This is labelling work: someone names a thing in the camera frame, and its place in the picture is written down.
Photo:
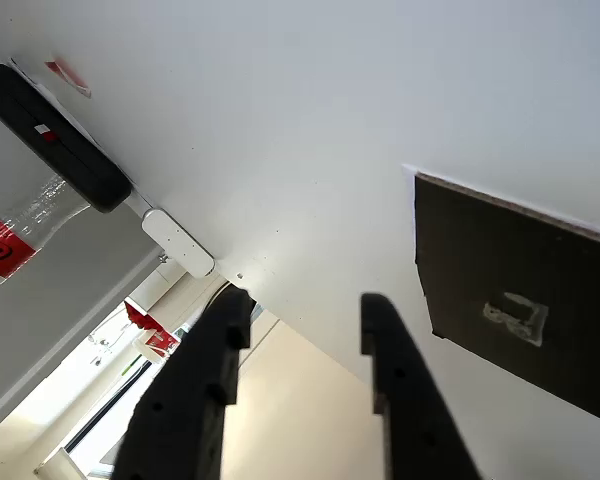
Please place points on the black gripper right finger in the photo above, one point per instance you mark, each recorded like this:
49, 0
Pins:
415, 425

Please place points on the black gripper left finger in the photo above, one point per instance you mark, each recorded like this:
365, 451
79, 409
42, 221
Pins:
180, 400

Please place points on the black cardboard square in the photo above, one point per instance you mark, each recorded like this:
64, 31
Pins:
505, 260

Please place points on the red box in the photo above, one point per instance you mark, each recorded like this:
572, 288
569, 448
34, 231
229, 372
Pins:
152, 340

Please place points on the clear glass bottle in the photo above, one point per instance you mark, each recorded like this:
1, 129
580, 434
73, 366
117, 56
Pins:
10, 240

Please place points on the black zip case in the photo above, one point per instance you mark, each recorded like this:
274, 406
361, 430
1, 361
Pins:
55, 135

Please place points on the red and white card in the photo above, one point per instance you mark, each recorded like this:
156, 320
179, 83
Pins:
70, 77

